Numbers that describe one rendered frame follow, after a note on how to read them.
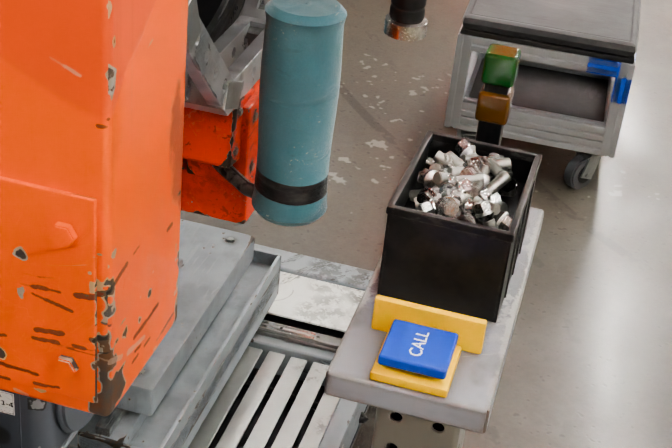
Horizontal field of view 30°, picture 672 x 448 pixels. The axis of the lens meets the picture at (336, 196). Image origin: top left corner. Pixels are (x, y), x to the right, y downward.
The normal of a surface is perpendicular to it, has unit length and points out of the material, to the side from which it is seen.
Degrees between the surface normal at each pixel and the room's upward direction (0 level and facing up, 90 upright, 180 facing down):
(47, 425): 90
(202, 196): 90
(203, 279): 0
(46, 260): 90
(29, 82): 90
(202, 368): 0
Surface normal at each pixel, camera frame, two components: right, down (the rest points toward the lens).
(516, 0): 0.09, -0.86
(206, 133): -0.25, 0.30
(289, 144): -0.16, 0.52
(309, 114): 0.28, 0.53
